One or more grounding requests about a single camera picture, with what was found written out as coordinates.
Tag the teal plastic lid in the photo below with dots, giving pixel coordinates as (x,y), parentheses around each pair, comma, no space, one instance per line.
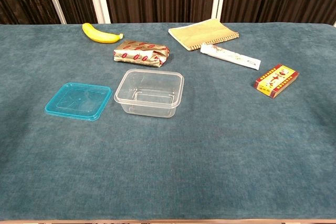
(78,102)

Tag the clear plastic container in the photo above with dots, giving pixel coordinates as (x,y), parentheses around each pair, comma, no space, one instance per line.
(149,95)

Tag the gold foil snack packet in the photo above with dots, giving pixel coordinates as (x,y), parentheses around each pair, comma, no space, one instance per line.
(139,53)

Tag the teal table cloth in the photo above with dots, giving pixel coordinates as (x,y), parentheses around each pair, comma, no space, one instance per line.
(183,161)

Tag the tan spiral notebook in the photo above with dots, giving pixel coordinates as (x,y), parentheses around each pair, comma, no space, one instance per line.
(204,33)

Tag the white squeeze tube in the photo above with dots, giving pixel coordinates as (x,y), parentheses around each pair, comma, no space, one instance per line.
(231,56)

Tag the yellow banana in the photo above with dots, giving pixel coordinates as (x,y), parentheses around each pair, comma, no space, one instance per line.
(101,37)

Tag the red and yellow small box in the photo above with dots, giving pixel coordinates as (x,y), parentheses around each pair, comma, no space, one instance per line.
(275,80)

